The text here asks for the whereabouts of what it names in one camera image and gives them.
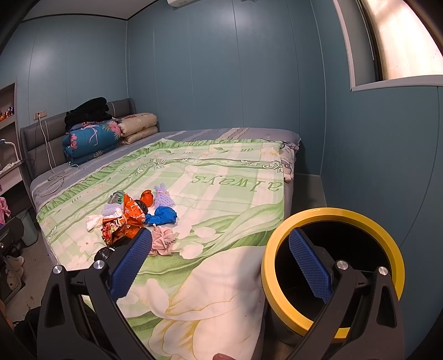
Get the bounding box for purple foam net long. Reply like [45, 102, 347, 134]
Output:
[101, 203, 123, 217]

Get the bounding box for air conditioner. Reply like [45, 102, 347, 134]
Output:
[167, 0, 197, 8]

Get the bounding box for white shelf unit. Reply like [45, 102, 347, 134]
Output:
[0, 83, 23, 195]

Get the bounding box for wall power socket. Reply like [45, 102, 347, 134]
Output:
[33, 110, 47, 121]

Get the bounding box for orange snack wrapper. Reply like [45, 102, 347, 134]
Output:
[101, 194, 146, 247]

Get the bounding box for blue flamingo folded quilt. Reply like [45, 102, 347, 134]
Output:
[62, 120, 122, 165]

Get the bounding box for green floral bed cover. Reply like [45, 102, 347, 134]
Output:
[38, 139, 285, 359]

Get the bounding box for pink cloth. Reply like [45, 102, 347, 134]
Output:
[0, 197, 11, 226]

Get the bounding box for green snack packet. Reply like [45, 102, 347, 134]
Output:
[107, 191, 125, 205]

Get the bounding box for orange peel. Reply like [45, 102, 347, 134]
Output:
[140, 190, 154, 207]

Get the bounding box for grey padded headboard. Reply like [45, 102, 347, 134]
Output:
[19, 97, 137, 174]

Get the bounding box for window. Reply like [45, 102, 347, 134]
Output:
[333, 1, 442, 91]

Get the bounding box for yellow rimmed black trash bin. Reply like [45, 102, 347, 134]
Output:
[261, 207, 405, 343]

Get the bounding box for grey striped bed sheet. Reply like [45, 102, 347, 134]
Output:
[30, 127, 300, 211]

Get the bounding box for beige folded quilt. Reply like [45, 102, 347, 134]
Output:
[118, 112, 158, 145]

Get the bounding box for white tissue bundle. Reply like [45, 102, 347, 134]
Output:
[86, 215, 113, 232]

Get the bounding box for blue plastic bag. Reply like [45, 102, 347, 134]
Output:
[144, 206, 177, 226]

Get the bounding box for green waste basket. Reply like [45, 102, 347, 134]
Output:
[17, 210, 38, 247]

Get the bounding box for white charging cable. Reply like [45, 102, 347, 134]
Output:
[37, 115, 74, 194]

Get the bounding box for white shoes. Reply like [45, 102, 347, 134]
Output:
[4, 256, 25, 290]

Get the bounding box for purple foam net short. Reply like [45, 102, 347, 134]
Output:
[154, 184, 175, 209]

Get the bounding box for pink white tissue wad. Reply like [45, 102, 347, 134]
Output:
[150, 224, 176, 256]

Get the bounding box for black clothing pile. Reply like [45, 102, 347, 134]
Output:
[65, 97, 112, 132]

